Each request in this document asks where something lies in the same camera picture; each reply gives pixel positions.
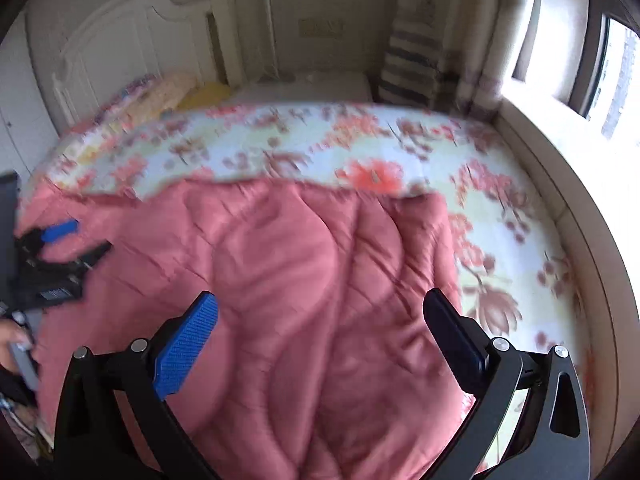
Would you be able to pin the dark framed window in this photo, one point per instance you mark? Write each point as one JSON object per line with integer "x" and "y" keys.
{"x": 610, "y": 75}

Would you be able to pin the embroidered patterned pillow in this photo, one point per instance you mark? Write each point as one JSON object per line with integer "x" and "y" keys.
{"x": 137, "y": 85}

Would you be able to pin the pink quilted coat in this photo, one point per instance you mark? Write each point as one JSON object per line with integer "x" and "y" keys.
{"x": 280, "y": 310}

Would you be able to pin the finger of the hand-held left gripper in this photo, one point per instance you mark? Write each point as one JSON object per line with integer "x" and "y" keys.
{"x": 60, "y": 230}
{"x": 92, "y": 256}

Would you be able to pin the printed beige curtain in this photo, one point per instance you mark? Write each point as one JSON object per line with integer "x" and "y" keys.
{"x": 440, "y": 35}

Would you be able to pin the bed with floral sheet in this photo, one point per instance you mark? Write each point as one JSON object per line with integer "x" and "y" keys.
{"x": 300, "y": 135}

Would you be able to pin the person's left hand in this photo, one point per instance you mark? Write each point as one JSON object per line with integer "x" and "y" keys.
{"x": 10, "y": 334}

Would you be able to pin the yellow cloth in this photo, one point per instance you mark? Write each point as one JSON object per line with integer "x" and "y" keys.
{"x": 207, "y": 96}

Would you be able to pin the beige window sill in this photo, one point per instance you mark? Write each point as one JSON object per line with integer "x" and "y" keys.
{"x": 575, "y": 185}

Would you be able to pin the white nightstand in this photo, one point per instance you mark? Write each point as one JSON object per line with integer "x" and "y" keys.
{"x": 310, "y": 89}

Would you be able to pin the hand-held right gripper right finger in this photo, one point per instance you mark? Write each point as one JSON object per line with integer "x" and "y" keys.
{"x": 452, "y": 340}

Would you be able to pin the white wooden headboard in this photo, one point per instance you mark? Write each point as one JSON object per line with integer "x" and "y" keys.
{"x": 125, "y": 45}

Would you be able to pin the pale yellow pillow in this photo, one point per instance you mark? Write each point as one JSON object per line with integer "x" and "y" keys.
{"x": 170, "y": 90}

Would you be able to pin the white wardrobe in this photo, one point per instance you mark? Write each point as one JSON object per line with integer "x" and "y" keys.
{"x": 20, "y": 110}

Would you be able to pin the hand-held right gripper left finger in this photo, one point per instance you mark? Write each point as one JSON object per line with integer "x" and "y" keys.
{"x": 187, "y": 345}

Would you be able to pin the wall socket panel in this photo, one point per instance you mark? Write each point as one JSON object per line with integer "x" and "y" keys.
{"x": 321, "y": 27}

